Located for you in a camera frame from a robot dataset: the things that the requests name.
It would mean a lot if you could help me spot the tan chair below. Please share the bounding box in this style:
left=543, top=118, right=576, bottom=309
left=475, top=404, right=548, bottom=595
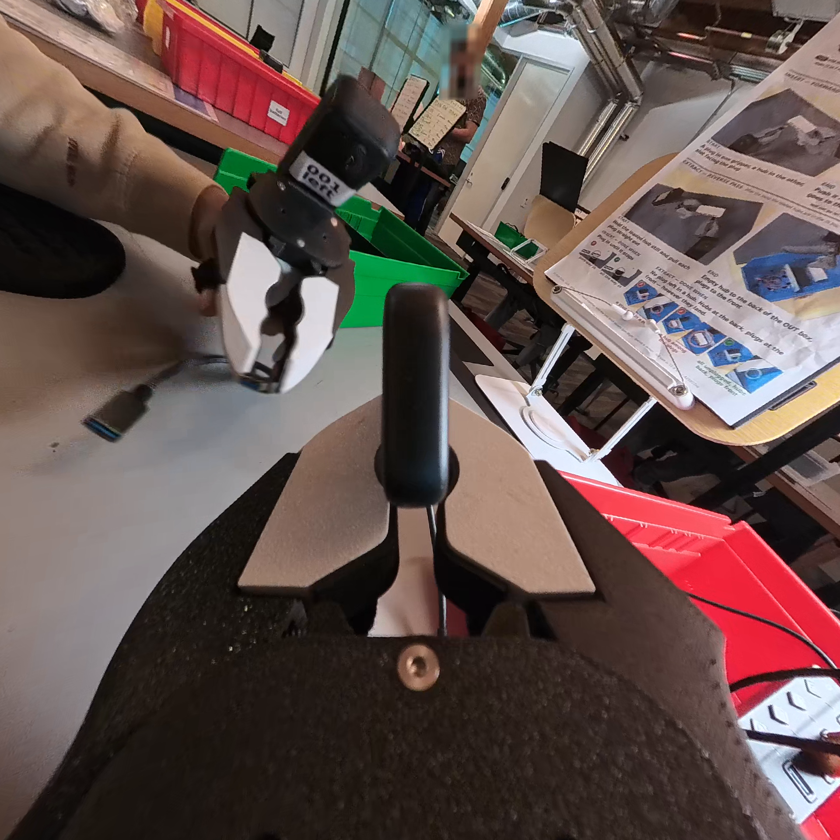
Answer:
left=525, top=196, right=580, bottom=249

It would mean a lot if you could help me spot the silver USB hub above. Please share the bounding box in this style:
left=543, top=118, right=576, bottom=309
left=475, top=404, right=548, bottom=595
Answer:
left=735, top=676, right=840, bottom=824

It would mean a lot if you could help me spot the instruction sheet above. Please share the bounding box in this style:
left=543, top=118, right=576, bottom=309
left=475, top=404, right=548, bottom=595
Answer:
left=545, top=20, right=840, bottom=427

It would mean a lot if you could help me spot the small green basket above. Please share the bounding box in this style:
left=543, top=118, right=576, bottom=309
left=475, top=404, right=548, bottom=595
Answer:
left=494, top=222, right=549, bottom=261

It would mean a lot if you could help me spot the red crate on far table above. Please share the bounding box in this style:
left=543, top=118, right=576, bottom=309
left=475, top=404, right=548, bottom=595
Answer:
left=134, top=0, right=322, bottom=145

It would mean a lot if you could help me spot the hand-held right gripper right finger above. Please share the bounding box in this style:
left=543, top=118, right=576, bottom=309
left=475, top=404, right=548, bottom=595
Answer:
left=436, top=400, right=597, bottom=624

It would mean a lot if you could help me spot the black rounded USB hub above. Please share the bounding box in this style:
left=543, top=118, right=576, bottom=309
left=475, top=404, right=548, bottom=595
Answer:
left=382, top=283, right=452, bottom=508

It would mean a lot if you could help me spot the brown USB plug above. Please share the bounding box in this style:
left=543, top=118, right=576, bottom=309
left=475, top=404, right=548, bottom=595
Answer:
left=748, top=727, right=840, bottom=778

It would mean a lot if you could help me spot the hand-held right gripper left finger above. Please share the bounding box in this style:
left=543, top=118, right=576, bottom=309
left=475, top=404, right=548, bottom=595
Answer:
left=238, top=395, right=398, bottom=624

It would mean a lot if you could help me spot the person's left hand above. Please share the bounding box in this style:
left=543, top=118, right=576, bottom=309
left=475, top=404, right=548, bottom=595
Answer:
left=189, top=185, right=231, bottom=317

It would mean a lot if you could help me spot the person's left forearm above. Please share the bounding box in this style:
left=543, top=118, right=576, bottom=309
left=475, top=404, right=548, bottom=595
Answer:
left=0, top=13, right=227, bottom=238

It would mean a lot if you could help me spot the paper sheet board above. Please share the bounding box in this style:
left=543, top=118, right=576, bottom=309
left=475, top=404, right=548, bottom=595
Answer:
left=390, top=75, right=429, bottom=132
left=408, top=98, right=467, bottom=151

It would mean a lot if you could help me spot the red plastic bin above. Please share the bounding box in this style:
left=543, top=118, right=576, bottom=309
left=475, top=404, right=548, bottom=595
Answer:
left=561, top=472, right=840, bottom=840

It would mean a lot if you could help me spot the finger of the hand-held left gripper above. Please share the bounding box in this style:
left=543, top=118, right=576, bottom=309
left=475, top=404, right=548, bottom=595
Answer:
left=277, top=272, right=340, bottom=395
left=218, top=233, right=290, bottom=376

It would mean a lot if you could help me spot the green plastic bin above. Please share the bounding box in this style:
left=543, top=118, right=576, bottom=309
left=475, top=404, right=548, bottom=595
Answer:
left=213, top=147, right=470, bottom=329

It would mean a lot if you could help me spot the long wooden table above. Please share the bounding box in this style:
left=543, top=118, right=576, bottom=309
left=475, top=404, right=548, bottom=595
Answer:
left=0, top=0, right=290, bottom=165

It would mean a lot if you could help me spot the black panel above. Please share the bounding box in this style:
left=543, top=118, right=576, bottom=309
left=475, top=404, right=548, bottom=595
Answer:
left=540, top=141, right=589, bottom=212

